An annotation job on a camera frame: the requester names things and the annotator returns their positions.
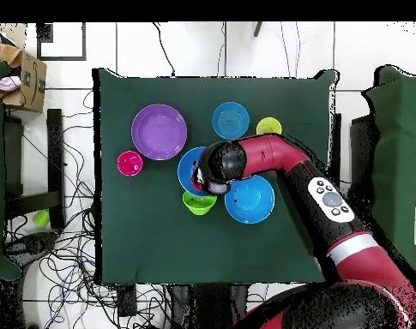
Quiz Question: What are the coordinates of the black metal stand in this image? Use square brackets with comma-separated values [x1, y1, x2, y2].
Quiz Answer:
[3, 108, 66, 230]

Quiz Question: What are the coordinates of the purple plastic bowl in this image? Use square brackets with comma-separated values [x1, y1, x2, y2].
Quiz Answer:
[130, 103, 189, 161]

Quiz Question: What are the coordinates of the cardboard box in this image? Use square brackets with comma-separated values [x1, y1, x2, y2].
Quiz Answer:
[0, 35, 48, 114]

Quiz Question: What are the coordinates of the dark grey machine foot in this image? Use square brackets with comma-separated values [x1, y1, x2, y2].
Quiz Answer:
[8, 232, 57, 256]

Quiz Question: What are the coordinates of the pink plastic cup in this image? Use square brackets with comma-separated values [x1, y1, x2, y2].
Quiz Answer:
[116, 150, 144, 178]

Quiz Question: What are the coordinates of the green cup on floor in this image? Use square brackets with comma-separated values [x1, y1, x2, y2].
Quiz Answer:
[33, 208, 51, 228]

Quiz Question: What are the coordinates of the pink cloth bundle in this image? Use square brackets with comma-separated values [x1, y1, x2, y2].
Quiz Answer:
[0, 75, 22, 93]

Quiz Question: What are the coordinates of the black power adapter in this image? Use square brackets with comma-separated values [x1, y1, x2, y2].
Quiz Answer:
[117, 284, 137, 317]

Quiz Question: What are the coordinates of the black square frame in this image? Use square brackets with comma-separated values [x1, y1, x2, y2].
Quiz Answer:
[35, 21, 87, 62]

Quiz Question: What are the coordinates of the yellow plastic cup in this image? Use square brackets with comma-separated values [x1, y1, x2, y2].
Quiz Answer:
[256, 117, 283, 135]

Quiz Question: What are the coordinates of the black cable bundle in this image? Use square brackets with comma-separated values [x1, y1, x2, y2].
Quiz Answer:
[4, 90, 171, 329]

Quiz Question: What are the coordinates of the dark green tablecloth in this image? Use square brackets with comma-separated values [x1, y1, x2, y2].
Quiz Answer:
[92, 68, 339, 285]

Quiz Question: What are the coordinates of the black cabinet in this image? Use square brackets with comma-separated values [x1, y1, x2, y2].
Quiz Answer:
[349, 114, 378, 196]

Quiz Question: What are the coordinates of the green plastic bowl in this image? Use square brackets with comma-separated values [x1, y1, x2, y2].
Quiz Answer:
[182, 190, 218, 216]

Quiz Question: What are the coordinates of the small patterned blue bowl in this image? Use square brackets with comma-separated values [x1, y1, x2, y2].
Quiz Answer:
[211, 101, 250, 141]

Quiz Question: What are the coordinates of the large blue plastic bowl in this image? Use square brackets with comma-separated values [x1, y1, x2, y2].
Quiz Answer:
[177, 146, 209, 197]
[224, 174, 276, 224]

